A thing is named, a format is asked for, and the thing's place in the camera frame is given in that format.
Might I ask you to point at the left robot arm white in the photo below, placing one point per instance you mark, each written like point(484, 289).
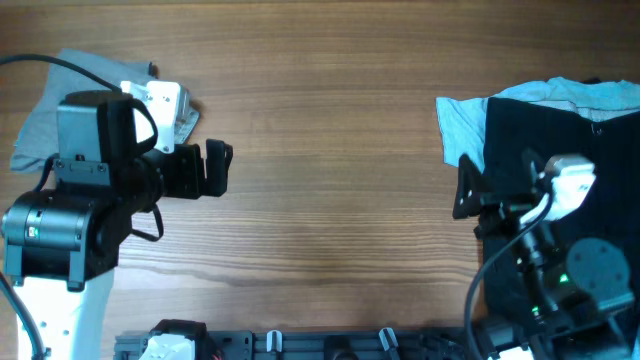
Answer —
point(72, 233)

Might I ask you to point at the black garment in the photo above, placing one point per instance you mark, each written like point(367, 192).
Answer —
point(610, 212)

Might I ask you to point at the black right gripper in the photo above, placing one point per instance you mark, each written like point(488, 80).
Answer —
point(506, 205)

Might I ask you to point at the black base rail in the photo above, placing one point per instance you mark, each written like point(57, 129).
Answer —
point(434, 344)

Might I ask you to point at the grey cotton shorts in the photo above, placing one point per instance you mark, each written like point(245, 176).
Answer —
point(55, 110)

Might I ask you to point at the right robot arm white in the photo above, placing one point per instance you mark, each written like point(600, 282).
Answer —
point(574, 291)

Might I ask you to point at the light blue shirt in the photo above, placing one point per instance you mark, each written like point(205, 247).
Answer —
point(529, 114)

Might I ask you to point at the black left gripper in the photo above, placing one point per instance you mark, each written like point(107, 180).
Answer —
point(193, 184)

